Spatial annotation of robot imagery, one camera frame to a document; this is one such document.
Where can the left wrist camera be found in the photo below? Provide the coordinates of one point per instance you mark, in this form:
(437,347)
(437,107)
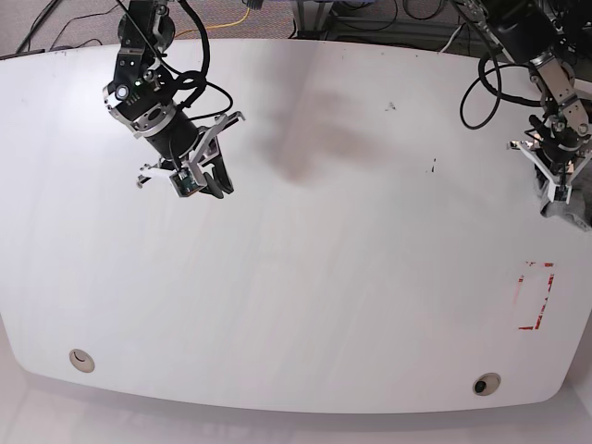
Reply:
(559,193)

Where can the right table cable grommet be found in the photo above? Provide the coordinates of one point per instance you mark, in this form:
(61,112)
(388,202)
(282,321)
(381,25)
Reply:
(486,384)

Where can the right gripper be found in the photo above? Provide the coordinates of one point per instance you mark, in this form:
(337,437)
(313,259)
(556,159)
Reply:
(182,144)

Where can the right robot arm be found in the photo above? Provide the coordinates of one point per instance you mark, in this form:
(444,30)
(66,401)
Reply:
(150,98)

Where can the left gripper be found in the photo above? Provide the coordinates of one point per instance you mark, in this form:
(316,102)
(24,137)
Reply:
(559,166)

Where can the table cable grommet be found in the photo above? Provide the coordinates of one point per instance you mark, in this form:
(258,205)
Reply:
(486,384)
(82,361)

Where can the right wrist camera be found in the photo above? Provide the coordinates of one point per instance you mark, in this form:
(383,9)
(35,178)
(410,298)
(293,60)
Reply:
(185,183)

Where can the aluminium frame rail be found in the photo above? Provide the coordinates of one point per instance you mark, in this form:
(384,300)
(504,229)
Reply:
(424,25)

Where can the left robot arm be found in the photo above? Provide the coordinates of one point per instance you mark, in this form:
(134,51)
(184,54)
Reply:
(546,37)

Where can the left table cable grommet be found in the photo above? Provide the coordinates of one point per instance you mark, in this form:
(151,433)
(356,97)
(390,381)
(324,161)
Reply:
(82,361)

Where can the red tape rectangle marking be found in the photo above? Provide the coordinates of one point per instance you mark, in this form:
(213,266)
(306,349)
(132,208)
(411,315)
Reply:
(532,294)

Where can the grey Hugging Face t-shirt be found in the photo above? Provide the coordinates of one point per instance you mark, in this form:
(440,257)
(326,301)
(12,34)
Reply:
(578,211)

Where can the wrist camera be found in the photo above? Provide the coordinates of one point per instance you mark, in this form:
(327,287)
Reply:
(559,193)
(185,183)

